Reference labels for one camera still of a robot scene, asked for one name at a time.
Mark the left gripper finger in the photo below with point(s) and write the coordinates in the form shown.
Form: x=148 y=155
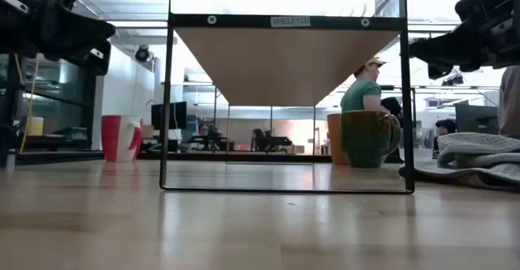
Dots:
x=77 y=32
x=97 y=60

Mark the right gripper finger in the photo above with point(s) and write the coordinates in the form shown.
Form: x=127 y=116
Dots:
x=451 y=48
x=438 y=71

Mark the pink cup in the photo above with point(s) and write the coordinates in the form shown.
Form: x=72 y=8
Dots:
x=111 y=140

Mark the green glazed ceramic mug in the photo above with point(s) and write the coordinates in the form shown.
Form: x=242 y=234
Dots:
x=361 y=140

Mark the orange cup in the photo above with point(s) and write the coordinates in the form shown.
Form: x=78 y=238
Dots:
x=334 y=140

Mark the black background robot arm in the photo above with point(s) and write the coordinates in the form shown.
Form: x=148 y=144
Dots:
x=270 y=140

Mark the black ceiling spotlight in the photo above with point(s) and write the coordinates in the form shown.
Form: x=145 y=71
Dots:
x=142 y=53

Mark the black glass-front cabinet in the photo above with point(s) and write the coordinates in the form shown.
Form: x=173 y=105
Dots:
x=61 y=99

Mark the person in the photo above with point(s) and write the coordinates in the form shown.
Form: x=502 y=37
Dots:
x=445 y=127
x=359 y=95
x=203 y=129

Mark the black computer monitor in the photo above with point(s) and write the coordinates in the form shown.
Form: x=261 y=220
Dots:
x=477 y=119
x=168 y=115

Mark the cardboard box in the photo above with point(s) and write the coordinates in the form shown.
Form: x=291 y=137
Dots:
x=148 y=131

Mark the grey waffle cloth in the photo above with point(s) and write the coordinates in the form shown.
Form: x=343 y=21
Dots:
x=475 y=152

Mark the yellow container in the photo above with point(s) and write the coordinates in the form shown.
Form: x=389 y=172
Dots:
x=34 y=126

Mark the small grey cylinder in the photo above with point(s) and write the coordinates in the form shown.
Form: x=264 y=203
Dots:
x=10 y=159

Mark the wooden tray board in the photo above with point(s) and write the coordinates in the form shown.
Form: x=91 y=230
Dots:
x=284 y=66

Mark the black aluminium table frame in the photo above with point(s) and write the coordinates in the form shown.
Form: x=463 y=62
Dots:
x=61 y=156

